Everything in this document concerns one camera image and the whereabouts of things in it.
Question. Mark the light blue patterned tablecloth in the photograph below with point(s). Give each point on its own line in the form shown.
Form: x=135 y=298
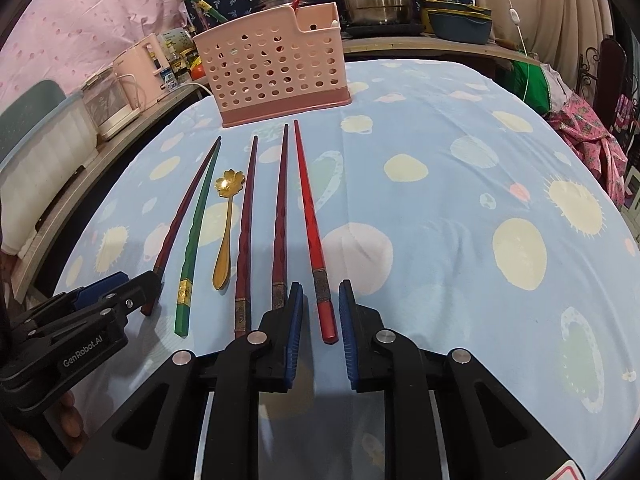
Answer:
x=452 y=208

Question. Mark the dark teal lunch box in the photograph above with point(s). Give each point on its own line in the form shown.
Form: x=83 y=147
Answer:
x=456 y=21

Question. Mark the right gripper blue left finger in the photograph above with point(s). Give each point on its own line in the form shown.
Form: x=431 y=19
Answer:
x=294 y=309

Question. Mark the condiment bottles group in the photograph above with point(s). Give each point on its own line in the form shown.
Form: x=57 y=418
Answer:
x=180 y=51

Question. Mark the green bag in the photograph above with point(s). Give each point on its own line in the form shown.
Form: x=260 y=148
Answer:
x=538 y=91

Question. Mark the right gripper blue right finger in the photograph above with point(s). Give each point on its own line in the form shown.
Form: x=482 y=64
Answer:
x=347 y=305

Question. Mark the white power cord switch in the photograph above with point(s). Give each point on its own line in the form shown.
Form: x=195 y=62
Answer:
x=516 y=20

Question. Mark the pink perforated utensil holder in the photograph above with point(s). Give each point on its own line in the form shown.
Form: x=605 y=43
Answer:
x=274 y=63

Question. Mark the dark wooden chair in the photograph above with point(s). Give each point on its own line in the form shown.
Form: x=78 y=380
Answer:
x=602 y=71

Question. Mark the green chopstick gold band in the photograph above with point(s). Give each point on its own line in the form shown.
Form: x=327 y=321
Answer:
x=184 y=294

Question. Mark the gold flower spoon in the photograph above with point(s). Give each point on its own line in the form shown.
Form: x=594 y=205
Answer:
x=228 y=185

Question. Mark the white ribbed storage bin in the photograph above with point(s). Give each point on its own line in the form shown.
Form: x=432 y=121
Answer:
x=46 y=136

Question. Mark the pink dotted curtain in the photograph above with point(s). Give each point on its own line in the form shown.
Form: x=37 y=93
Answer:
x=67 y=41

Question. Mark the beige curtain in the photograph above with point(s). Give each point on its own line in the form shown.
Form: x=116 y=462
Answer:
x=558 y=31

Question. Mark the person's left hand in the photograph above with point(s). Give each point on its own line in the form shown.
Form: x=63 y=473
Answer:
x=66 y=421

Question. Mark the pink floral cloth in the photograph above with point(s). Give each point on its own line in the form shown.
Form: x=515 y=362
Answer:
x=581 y=129

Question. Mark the pink kettle appliance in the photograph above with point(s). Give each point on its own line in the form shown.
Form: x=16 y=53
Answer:
x=138 y=69

